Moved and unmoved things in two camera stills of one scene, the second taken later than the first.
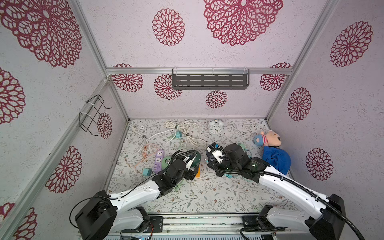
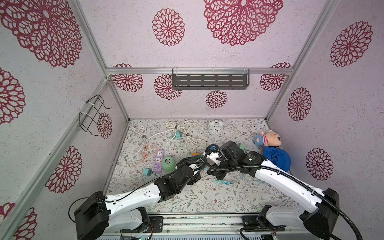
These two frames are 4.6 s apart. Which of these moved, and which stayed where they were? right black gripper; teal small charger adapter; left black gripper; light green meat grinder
Moved: left black gripper
Stayed: light green meat grinder; teal small charger adapter; right black gripper
